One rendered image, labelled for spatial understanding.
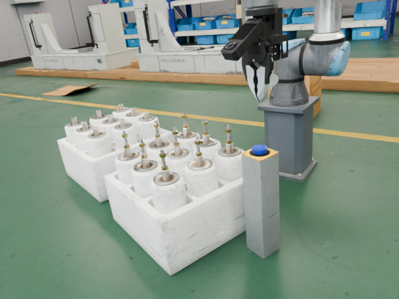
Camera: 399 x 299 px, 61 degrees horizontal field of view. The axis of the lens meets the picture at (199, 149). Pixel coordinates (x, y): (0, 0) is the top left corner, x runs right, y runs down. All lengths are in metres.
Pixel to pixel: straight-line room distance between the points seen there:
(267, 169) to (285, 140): 0.48
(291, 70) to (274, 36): 0.48
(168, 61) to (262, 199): 2.75
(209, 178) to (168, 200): 0.14
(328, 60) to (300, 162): 0.41
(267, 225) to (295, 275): 0.15
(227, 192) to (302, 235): 0.28
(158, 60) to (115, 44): 0.85
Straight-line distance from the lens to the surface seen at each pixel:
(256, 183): 0.90
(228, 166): 1.04
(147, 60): 3.72
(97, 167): 1.36
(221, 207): 1.01
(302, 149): 1.37
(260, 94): 0.84
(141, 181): 1.02
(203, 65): 3.28
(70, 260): 1.18
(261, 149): 0.88
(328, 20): 1.25
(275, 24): 0.84
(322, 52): 1.25
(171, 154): 1.09
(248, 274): 0.99
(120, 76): 3.96
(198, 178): 0.97
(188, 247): 0.99
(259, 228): 0.97
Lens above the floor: 0.69
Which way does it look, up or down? 23 degrees down
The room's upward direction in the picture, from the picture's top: 6 degrees counter-clockwise
